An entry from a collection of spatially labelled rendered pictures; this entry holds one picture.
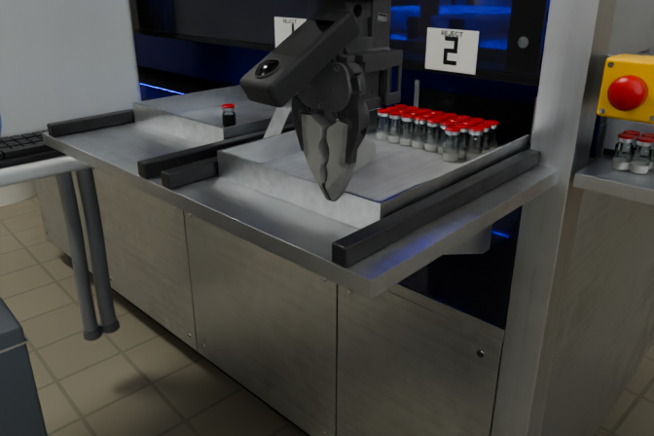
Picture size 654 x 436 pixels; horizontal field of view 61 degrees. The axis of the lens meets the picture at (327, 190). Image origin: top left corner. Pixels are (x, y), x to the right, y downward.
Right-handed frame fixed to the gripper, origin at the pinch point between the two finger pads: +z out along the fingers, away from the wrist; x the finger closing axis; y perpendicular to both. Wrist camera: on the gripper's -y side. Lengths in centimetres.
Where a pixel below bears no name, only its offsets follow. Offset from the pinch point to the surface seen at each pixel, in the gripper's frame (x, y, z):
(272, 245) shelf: 1.7, -6.1, 4.7
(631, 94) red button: -18.6, 30.4, -8.1
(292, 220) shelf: 3.1, -2.1, 3.6
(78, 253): 99, 11, 47
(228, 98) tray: 54, 28, 2
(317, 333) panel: 35, 34, 52
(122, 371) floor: 104, 19, 91
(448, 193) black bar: -7.4, 11.5, 1.5
